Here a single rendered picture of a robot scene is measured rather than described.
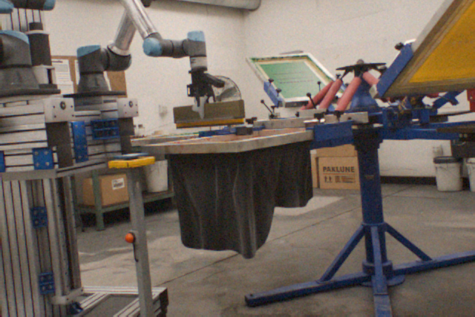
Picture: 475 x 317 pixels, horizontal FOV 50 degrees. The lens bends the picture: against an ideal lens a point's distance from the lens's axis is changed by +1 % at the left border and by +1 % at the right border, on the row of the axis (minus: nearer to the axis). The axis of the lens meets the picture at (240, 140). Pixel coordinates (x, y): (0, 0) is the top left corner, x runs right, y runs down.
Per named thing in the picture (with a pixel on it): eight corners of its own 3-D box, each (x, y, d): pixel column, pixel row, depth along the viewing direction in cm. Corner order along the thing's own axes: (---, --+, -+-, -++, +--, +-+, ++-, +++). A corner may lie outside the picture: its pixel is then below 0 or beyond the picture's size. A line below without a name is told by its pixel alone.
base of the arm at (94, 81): (70, 93, 242) (68, 73, 242) (89, 94, 257) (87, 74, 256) (97, 90, 237) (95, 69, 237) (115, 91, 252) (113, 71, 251)
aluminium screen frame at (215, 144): (237, 152, 182) (237, 142, 182) (141, 154, 222) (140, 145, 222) (351, 132, 239) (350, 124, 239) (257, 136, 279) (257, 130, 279)
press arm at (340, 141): (228, 168, 216) (227, 154, 215) (218, 168, 220) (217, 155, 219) (370, 139, 306) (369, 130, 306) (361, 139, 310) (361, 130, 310)
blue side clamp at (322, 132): (316, 141, 217) (315, 125, 216) (306, 142, 220) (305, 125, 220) (352, 134, 238) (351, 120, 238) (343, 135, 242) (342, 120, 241)
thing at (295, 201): (254, 257, 197) (244, 149, 194) (247, 256, 199) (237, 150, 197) (320, 230, 230) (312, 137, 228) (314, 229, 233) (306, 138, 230)
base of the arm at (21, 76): (-13, 93, 195) (-16, 67, 195) (17, 93, 210) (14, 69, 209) (20, 88, 191) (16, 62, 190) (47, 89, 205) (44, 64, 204)
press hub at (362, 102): (393, 295, 285) (373, 53, 278) (333, 283, 312) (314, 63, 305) (423, 274, 313) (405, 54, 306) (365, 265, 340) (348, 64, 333)
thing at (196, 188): (251, 260, 195) (240, 150, 193) (176, 247, 226) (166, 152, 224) (256, 258, 197) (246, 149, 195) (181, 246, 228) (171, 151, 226)
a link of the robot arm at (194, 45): (195, 33, 217) (208, 30, 211) (197, 59, 218) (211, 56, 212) (181, 33, 212) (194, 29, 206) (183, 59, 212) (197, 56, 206)
